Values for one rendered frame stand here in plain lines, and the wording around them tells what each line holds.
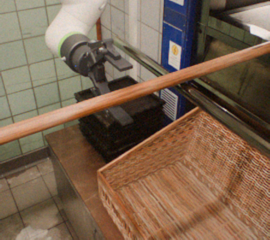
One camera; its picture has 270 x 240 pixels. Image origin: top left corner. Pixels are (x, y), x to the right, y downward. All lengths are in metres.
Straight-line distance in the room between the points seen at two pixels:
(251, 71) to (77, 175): 0.78
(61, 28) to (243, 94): 0.63
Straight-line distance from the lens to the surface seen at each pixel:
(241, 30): 1.11
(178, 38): 1.31
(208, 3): 1.20
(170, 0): 1.31
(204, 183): 1.34
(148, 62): 0.86
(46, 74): 2.00
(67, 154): 1.47
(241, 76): 1.15
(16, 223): 2.03
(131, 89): 0.68
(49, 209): 2.03
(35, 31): 1.88
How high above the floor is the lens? 1.56
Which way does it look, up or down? 35 degrees down
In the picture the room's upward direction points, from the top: straight up
